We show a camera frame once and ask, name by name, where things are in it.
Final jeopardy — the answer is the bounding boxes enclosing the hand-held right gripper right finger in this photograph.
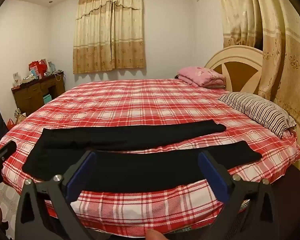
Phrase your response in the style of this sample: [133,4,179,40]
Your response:
[197,151,280,240]

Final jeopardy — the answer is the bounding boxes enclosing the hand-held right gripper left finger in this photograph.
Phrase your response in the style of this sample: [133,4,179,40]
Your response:
[15,150,100,240]

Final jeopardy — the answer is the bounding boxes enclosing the black pants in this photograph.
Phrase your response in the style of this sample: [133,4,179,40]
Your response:
[22,119,263,193]

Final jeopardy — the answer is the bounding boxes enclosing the person's right hand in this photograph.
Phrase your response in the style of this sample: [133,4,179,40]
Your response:
[145,229,168,240]

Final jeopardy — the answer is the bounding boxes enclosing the patterned paper bag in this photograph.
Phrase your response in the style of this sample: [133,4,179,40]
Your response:
[14,108,27,124]

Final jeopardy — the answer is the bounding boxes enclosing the brown wooden dresser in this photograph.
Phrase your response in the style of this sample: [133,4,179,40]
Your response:
[11,71,65,117]

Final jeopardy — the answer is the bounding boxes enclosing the striped pillow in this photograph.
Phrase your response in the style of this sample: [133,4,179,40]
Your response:
[218,92,297,138]

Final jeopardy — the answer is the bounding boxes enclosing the bed with red plaid sheet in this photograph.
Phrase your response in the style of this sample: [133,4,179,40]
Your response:
[0,79,300,235]

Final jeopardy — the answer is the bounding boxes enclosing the red gift bag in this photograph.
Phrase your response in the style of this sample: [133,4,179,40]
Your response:
[29,59,47,79]

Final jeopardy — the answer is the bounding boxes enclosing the pink folded quilt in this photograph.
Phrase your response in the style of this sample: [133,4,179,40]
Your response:
[177,66,227,89]

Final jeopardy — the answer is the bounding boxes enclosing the cream and brown headboard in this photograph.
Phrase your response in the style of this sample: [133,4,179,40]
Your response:
[204,45,265,95]

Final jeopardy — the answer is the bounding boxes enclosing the large beige floral curtain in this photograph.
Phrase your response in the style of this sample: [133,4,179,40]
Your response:
[215,0,300,133]

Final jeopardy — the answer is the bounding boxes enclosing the beige window curtain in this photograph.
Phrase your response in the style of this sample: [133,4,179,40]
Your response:
[72,0,147,75]

